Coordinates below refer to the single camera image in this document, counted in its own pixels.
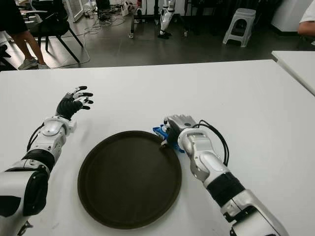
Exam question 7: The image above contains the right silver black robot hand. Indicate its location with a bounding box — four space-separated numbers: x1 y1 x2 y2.
160 114 198 148

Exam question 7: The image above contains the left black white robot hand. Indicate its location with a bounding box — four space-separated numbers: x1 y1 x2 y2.
56 86 94 121

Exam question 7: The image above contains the blue Oreo packet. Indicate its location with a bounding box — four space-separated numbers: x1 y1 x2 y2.
151 124 185 153

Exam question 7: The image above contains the dark brown round tray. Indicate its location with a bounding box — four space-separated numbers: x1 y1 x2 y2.
77 130 183 230

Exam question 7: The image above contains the black chair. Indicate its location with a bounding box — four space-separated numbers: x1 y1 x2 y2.
31 0 84 62

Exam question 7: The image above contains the white framed glass panel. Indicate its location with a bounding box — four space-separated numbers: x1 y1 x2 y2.
64 0 86 23

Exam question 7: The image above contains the standing person in black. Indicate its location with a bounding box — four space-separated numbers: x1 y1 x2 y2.
0 0 51 70

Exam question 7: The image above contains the white humanoid robot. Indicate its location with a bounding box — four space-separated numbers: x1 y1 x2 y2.
157 0 177 39

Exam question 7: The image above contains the white bag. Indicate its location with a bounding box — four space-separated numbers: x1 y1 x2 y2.
120 1 130 16

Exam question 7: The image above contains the white plastic stool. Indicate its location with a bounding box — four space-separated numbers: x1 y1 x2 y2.
222 7 256 47

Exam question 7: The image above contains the white side table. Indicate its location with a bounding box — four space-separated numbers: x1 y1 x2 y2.
271 50 315 96

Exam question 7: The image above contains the white cabinet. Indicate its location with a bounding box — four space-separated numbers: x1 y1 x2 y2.
270 0 310 32

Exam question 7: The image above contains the person in white shirt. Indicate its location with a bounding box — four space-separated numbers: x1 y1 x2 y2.
297 4 315 37

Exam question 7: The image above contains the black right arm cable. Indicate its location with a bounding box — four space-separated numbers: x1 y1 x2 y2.
198 119 230 165

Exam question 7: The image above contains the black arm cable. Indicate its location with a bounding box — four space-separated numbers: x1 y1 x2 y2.
198 119 230 165
17 124 45 236

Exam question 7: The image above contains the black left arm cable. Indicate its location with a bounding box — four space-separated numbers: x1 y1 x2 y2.
17 124 45 236

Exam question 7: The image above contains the white floor cable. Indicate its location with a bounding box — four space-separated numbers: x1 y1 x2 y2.
49 23 91 67

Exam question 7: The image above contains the tangle of floor cables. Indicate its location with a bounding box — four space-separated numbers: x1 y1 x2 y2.
83 9 126 34

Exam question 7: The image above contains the black wheeled frame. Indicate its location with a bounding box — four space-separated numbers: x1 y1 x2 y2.
127 0 190 39

